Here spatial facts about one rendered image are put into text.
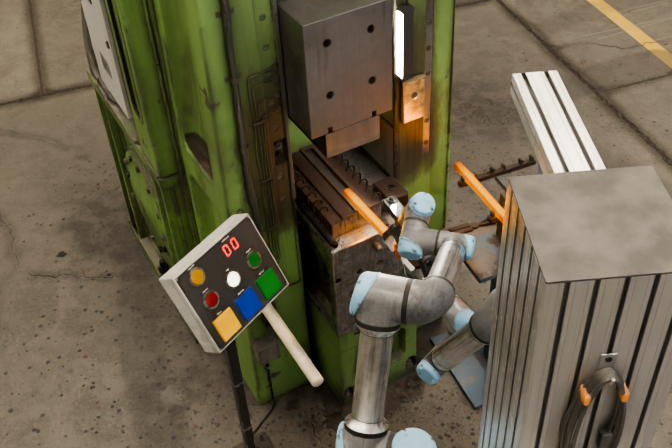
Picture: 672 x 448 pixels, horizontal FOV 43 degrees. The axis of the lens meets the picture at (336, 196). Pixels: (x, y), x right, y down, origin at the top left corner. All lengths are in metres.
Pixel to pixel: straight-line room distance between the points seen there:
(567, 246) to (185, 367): 2.70
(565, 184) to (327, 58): 1.22
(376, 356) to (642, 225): 0.97
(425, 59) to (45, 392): 2.16
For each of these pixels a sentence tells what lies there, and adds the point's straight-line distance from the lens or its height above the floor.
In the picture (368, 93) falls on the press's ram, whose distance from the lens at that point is 2.68.
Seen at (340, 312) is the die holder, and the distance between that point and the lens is 3.14.
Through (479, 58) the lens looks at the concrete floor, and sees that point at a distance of 5.66.
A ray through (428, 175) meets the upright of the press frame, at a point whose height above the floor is 0.88.
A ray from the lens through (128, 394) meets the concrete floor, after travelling 3.81.
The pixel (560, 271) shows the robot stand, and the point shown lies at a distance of 1.31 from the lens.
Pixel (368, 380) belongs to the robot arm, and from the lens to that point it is 2.21.
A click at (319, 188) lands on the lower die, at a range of 3.05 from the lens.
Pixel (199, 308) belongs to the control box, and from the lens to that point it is 2.55.
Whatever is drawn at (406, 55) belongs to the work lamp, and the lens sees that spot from 2.84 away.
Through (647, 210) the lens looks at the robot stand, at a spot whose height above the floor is 2.03.
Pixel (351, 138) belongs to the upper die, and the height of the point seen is 1.31.
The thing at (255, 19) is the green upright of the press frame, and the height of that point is 1.75.
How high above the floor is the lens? 2.95
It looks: 41 degrees down
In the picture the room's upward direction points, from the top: 3 degrees counter-clockwise
